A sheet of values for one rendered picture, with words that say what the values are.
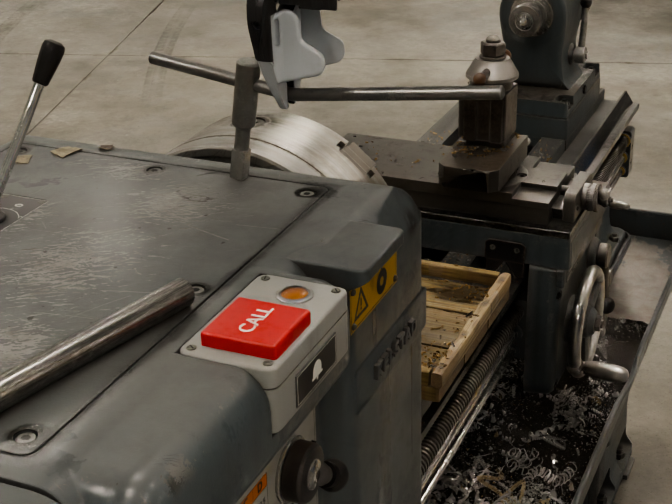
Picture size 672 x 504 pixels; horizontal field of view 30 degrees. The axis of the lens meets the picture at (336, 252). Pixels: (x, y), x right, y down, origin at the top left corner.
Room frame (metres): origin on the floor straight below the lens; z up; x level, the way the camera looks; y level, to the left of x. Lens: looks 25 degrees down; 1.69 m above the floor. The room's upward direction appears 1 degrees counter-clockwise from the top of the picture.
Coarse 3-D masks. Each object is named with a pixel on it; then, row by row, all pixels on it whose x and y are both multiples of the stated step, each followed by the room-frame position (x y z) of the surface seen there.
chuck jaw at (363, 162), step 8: (352, 144) 1.34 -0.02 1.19; (344, 152) 1.29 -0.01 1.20; (352, 152) 1.30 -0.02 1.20; (360, 152) 1.33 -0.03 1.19; (352, 160) 1.28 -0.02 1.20; (360, 160) 1.29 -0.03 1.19; (368, 160) 1.33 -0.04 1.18; (360, 168) 1.28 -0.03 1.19; (368, 168) 1.29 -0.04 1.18; (368, 176) 1.28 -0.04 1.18
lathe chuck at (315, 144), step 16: (272, 112) 1.33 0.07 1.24; (208, 128) 1.32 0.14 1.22; (224, 128) 1.29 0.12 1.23; (256, 128) 1.28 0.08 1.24; (272, 128) 1.28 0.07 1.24; (288, 128) 1.29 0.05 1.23; (304, 128) 1.29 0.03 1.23; (320, 128) 1.30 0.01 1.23; (272, 144) 1.24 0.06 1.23; (288, 144) 1.25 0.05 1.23; (304, 144) 1.26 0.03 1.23; (320, 144) 1.27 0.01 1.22; (336, 144) 1.28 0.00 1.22; (304, 160) 1.23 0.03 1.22; (320, 160) 1.24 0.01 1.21; (336, 160) 1.25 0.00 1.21; (336, 176) 1.23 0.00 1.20; (352, 176) 1.25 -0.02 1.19
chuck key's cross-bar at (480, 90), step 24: (192, 72) 1.10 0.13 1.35; (216, 72) 1.09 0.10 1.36; (288, 96) 1.06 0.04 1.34; (312, 96) 1.05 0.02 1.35; (336, 96) 1.04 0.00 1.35; (360, 96) 1.04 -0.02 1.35; (384, 96) 1.03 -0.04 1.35; (408, 96) 1.02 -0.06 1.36; (432, 96) 1.01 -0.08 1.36; (456, 96) 1.00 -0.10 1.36; (480, 96) 0.99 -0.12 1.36
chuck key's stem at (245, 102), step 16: (240, 64) 1.08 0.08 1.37; (256, 64) 1.08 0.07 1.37; (240, 80) 1.08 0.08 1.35; (256, 80) 1.08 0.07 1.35; (240, 96) 1.08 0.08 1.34; (256, 96) 1.08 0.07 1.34; (240, 112) 1.08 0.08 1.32; (256, 112) 1.09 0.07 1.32; (240, 128) 1.08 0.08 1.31; (240, 144) 1.08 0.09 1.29; (240, 160) 1.08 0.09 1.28; (240, 176) 1.08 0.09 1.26
